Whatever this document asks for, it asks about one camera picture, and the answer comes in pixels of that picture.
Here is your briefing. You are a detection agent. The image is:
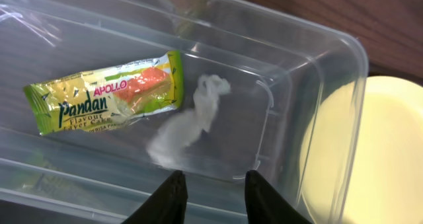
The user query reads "white tissue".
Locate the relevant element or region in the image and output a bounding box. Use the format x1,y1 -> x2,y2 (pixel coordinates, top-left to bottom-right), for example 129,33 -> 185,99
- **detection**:
147,75 -> 231,167

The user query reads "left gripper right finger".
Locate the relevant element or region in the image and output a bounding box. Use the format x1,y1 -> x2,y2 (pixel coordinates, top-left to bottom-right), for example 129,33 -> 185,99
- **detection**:
245,170 -> 311,224

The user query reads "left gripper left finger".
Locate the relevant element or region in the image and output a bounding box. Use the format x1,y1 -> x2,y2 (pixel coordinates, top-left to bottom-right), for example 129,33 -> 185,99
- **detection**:
122,170 -> 188,224

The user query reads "yellow plate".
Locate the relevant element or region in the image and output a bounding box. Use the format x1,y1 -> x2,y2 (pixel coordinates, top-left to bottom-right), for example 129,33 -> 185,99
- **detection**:
299,76 -> 422,223

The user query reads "pandan cake wrapper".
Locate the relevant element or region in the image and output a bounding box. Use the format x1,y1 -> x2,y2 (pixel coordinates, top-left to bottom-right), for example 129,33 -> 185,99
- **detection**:
24,51 -> 184,135

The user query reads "clear plastic bin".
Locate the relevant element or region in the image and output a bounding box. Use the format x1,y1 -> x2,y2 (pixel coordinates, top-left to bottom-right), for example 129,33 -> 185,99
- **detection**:
1,0 -> 368,223

